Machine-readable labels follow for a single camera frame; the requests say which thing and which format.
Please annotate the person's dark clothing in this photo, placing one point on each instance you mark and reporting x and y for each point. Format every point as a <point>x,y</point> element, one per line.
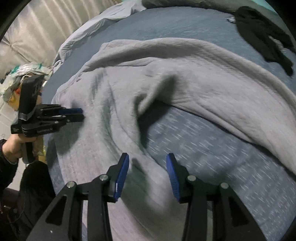
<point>30,204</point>

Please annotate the crumpled plastic bags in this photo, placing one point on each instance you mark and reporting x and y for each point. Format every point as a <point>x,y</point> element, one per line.
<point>25,69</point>

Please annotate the grey knit sweater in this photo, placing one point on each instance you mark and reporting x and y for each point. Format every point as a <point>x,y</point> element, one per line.
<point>185,81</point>

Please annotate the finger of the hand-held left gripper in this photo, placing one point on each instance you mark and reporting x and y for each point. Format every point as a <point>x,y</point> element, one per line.
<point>74,118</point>
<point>71,110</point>

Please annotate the black garment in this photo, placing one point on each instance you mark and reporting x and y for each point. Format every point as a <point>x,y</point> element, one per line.
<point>261,32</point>

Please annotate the person's left hand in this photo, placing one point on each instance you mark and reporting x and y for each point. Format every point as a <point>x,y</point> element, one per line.
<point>11,148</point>

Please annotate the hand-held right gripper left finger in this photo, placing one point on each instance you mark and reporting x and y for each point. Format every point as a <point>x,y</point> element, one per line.
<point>121,176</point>

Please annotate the beige curtain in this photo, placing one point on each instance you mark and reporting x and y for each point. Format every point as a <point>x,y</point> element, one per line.
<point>46,30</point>

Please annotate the small white-blue cloth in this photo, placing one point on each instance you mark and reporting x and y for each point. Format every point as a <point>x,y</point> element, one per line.
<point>231,19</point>

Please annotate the person's left forearm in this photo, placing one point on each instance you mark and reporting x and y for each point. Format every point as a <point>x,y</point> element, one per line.
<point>5,169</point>

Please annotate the dark grey rolled duvet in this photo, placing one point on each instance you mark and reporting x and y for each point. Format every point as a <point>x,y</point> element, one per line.
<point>185,3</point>

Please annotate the pale crumpled sheet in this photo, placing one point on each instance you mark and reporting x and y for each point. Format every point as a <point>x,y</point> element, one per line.
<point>92,30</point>

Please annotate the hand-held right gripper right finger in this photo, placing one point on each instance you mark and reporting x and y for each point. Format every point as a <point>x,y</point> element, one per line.
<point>173,178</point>

